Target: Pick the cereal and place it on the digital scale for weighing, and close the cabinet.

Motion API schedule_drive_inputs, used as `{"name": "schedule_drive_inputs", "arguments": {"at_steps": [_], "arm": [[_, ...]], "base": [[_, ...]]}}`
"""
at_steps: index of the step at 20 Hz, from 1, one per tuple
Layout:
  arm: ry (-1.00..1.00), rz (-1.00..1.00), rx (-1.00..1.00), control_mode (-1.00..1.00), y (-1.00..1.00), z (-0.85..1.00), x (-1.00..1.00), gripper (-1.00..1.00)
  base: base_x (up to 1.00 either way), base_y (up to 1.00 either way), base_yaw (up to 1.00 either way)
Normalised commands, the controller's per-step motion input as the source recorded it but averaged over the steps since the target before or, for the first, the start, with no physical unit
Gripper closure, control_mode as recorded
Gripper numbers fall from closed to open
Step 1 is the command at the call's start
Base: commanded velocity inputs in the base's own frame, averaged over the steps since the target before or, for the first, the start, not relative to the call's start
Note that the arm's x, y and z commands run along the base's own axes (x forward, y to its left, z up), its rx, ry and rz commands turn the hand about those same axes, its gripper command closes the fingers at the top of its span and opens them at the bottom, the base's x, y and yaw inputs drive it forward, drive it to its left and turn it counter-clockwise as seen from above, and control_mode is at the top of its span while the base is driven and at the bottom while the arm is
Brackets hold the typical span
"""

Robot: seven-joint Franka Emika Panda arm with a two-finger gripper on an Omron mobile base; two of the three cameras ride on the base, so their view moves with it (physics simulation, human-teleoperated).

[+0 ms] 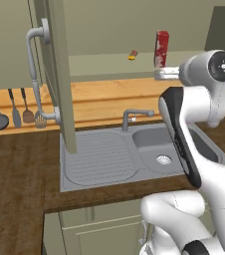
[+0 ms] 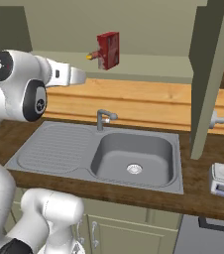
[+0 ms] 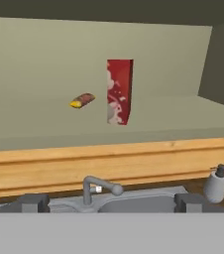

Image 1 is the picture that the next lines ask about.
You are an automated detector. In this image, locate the grey steel sink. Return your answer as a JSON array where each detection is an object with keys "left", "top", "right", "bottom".
[{"left": 59, "top": 121, "right": 225, "bottom": 193}]

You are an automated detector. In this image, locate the olive open cabinet door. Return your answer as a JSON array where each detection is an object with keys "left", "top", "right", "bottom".
[{"left": 28, "top": 0, "right": 78, "bottom": 155}]

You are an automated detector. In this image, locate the grey hanging spatula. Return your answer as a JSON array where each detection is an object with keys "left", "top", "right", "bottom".
[{"left": 7, "top": 88, "right": 23, "bottom": 129}]

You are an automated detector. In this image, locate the olive base cabinet handle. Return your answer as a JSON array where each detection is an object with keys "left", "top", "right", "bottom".
[{"left": 86, "top": 205, "right": 96, "bottom": 223}]

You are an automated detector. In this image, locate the olive closed wall cabinet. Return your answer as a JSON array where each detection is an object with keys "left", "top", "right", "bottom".
[{"left": 0, "top": 0, "right": 42, "bottom": 91}]

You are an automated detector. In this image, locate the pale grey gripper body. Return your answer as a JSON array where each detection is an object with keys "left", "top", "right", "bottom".
[{"left": 154, "top": 66, "right": 180, "bottom": 81}]

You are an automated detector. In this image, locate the small yellow red packet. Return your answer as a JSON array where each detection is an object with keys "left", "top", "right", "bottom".
[{"left": 127, "top": 50, "right": 139, "bottom": 62}]

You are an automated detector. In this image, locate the grey sink tap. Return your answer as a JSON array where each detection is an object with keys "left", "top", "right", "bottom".
[{"left": 120, "top": 108, "right": 155, "bottom": 133}]

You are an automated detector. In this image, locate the grey cabinet door handle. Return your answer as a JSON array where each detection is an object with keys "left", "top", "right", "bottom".
[{"left": 25, "top": 18, "right": 62, "bottom": 126}]

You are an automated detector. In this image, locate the red cereal box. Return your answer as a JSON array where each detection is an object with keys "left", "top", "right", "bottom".
[{"left": 153, "top": 30, "right": 170, "bottom": 69}]

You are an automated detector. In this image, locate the olive base cabinet door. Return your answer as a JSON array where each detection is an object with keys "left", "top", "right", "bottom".
[{"left": 61, "top": 214, "right": 152, "bottom": 255}]

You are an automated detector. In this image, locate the brown hanging spatula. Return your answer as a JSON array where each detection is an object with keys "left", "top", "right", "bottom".
[{"left": 19, "top": 87, "right": 36, "bottom": 125}]

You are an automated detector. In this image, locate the dark olive cabinet door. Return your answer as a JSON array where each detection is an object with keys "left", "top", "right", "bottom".
[{"left": 203, "top": 5, "right": 225, "bottom": 62}]

